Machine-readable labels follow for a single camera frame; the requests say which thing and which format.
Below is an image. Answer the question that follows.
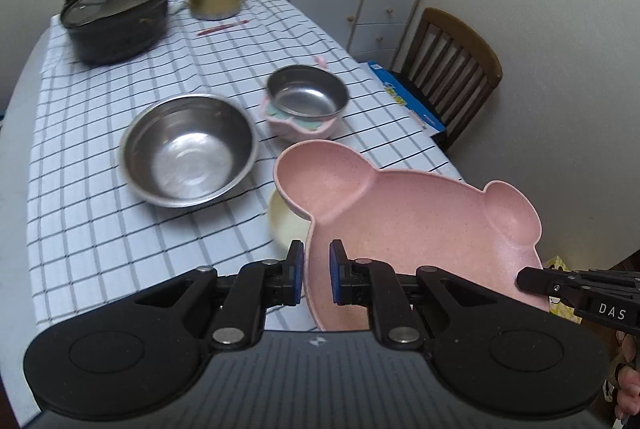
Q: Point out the black cooking pot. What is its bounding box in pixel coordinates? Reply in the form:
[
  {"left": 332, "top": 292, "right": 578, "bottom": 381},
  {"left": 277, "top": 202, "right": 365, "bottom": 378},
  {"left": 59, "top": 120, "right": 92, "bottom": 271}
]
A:
[{"left": 61, "top": 0, "right": 168, "bottom": 66}]

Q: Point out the cream round bowl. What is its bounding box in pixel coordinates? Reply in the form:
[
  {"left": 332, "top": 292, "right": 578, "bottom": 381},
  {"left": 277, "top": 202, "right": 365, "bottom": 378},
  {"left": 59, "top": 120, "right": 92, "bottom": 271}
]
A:
[{"left": 267, "top": 190, "right": 310, "bottom": 259}]

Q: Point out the grey drawer cabinet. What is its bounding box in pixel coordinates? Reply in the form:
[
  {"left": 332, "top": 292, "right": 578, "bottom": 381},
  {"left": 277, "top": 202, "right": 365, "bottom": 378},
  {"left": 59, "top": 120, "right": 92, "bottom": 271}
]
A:
[{"left": 288, "top": 0, "right": 420, "bottom": 69}]

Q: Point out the brown wooden chair right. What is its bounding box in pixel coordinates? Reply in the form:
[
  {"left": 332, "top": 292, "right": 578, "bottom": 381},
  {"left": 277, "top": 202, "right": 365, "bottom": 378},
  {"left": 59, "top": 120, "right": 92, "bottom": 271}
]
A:
[{"left": 394, "top": 7, "right": 503, "bottom": 152}]

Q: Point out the pink bear-shaped plate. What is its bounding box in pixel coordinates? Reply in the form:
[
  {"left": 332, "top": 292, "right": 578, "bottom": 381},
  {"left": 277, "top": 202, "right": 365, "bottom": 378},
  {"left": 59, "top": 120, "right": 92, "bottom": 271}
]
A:
[{"left": 273, "top": 141, "right": 549, "bottom": 331}]

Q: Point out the red pen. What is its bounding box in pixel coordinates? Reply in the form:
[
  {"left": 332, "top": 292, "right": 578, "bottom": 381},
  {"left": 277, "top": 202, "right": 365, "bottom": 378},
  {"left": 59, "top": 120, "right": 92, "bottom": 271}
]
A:
[{"left": 196, "top": 19, "right": 250, "bottom": 37}]

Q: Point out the large stainless steel bowl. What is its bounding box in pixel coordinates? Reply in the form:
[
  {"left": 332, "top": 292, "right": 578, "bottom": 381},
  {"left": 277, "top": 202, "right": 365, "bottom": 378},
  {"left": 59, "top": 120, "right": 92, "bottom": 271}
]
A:
[{"left": 118, "top": 94, "right": 258, "bottom": 209}]

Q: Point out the person's right hand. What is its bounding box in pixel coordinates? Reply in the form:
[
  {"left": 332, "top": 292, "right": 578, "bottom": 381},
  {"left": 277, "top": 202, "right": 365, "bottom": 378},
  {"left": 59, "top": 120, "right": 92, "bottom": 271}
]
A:
[{"left": 615, "top": 331, "right": 640, "bottom": 423}]

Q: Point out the pink pot with steel bowl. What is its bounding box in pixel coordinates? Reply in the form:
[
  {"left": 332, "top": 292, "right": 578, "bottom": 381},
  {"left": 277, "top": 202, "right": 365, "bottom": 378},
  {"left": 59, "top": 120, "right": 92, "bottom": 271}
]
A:
[{"left": 260, "top": 56, "right": 350, "bottom": 143}]

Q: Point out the blue white paper box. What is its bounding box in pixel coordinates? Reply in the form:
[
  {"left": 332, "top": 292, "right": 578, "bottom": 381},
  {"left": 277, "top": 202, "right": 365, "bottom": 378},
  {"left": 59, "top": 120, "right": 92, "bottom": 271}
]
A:
[{"left": 360, "top": 62, "right": 445, "bottom": 136}]

